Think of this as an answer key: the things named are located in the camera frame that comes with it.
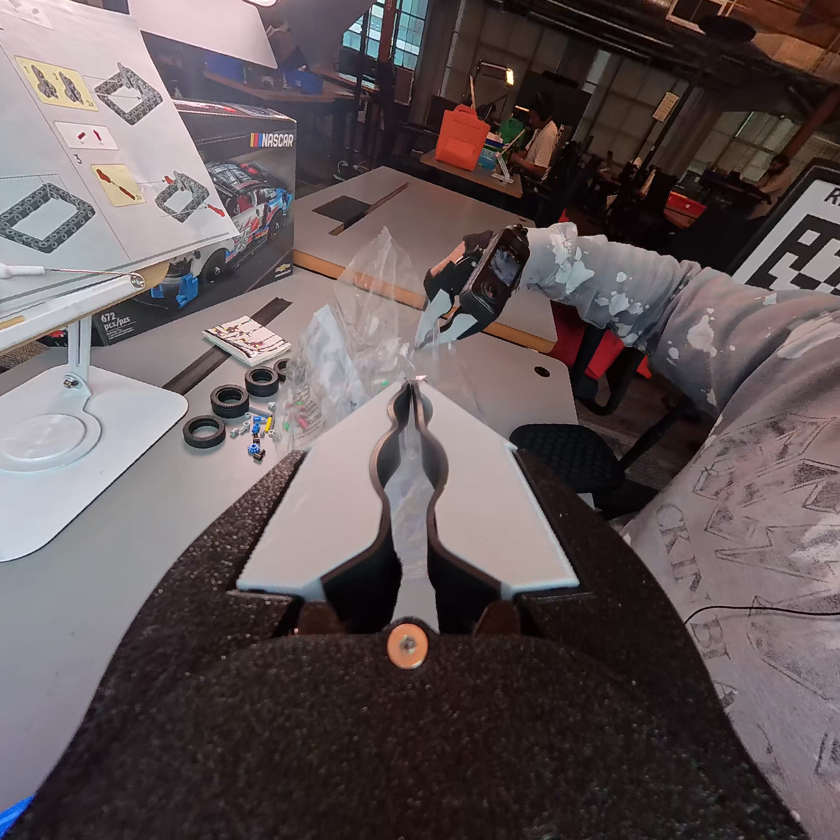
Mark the red chair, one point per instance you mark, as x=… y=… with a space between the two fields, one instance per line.
x=571 y=334

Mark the clear plastic bag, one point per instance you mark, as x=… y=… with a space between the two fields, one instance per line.
x=367 y=308

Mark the black toy tyre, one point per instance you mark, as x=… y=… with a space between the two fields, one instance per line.
x=282 y=371
x=229 y=405
x=261 y=387
x=205 y=438

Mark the pile of small toy bricks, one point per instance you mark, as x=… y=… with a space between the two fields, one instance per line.
x=259 y=428

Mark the small printed booklet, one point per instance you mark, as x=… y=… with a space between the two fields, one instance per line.
x=246 y=340

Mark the person's right forearm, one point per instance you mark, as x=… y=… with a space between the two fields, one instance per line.
x=623 y=295

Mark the white book stand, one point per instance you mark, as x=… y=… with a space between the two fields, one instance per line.
x=98 y=426

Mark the grey desk with wooden edge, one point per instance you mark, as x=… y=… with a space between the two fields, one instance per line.
x=433 y=216

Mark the printed building instruction sheet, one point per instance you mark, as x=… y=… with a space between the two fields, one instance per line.
x=79 y=197

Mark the black office chair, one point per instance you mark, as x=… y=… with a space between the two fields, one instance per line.
x=564 y=459

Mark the toy race car box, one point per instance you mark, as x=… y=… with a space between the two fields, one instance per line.
x=262 y=170

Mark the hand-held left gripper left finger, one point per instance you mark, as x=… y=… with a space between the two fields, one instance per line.
x=308 y=525

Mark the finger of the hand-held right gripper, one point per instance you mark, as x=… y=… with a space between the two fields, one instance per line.
x=469 y=327
x=430 y=325

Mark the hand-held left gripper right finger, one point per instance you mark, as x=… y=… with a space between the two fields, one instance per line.
x=505 y=525

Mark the person's grey printed sweatshirt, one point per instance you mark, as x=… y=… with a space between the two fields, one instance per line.
x=754 y=525

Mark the blue toy brick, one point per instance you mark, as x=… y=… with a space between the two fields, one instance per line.
x=13 y=820

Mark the orange bag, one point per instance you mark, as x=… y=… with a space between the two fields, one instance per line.
x=463 y=141

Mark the black and white marker sign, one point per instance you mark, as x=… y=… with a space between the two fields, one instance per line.
x=807 y=249

